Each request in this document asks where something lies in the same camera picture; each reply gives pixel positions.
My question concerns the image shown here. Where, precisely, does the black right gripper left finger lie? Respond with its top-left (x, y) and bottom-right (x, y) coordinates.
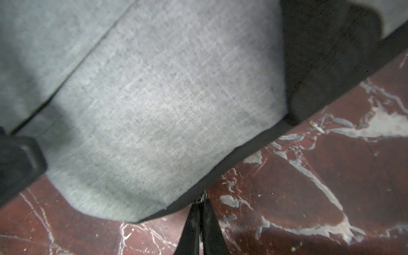
top-left (174, 204), bottom-right (201, 255)

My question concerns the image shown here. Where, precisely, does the grey zippered laptop bag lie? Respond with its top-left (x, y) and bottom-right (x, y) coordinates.
top-left (1, 1), bottom-right (408, 223)

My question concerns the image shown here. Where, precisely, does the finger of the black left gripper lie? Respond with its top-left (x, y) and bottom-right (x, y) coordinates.
top-left (1, 128), bottom-right (48, 206)

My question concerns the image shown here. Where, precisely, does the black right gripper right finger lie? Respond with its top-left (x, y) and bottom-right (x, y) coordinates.
top-left (200, 199), bottom-right (230, 255)

